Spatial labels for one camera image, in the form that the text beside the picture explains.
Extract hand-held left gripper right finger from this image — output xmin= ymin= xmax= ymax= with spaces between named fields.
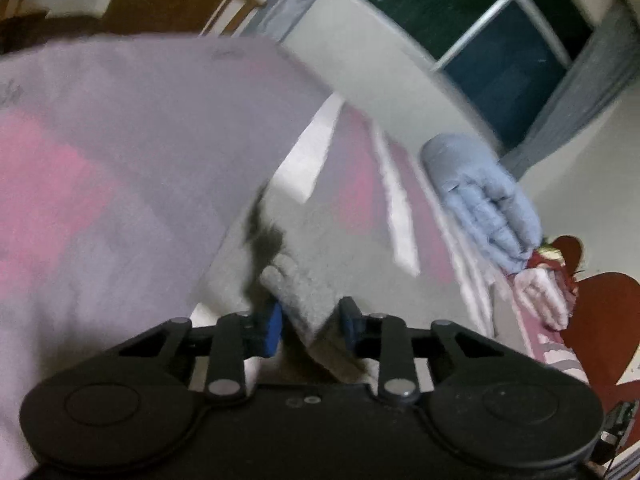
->
xmin=338 ymin=296 xmax=507 ymax=407

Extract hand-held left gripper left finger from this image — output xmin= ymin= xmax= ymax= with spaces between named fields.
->
xmin=118 ymin=301 xmax=284 ymax=406

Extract grey fleece pants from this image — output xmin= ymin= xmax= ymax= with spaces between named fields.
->
xmin=200 ymin=185 xmax=451 ymax=386

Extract light blue folded quilt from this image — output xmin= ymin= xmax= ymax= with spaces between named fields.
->
xmin=420 ymin=133 xmax=545 ymax=275

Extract pink white folded blanket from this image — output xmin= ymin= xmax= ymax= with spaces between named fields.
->
xmin=510 ymin=265 xmax=572 ymax=332

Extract red patterned cloth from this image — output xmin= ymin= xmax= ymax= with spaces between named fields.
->
xmin=529 ymin=242 xmax=587 ymax=306

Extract pink striped bed sheet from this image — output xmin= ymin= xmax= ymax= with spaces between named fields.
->
xmin=0 ymin=35 xmax=591 ymax=480

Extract red headboard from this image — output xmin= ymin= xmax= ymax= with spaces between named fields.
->
xmin=550 ymin=234 xmax=640 ymax=413

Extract window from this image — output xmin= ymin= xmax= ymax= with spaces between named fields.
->
xmin=340 ymin=0 xmax=597 ymax=143

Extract wooden chair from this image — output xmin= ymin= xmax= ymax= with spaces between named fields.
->
xmin=200 ymin=0 xmax=267 ymax=37

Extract grey curtain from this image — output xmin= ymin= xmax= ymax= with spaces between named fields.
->
xmin=245 ymin=0 xmax=352 ymax=43
xmin=500 ymin=5 xmax=640 ymax=180

